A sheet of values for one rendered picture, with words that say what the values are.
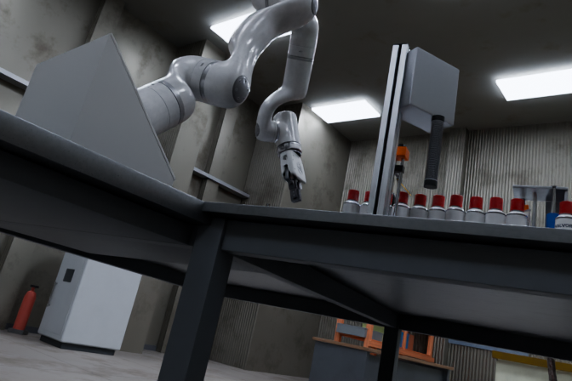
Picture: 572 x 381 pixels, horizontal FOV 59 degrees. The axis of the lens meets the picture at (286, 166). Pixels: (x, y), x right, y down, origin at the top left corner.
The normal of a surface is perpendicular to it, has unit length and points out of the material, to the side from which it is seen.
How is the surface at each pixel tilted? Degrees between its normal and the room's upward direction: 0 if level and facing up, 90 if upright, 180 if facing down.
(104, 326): 90
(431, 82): 90
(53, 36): 90
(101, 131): 90
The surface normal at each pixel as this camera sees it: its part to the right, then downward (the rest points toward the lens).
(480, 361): -0.60, -0.37
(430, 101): 0.47, -0.19
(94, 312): 0.73, -0.07
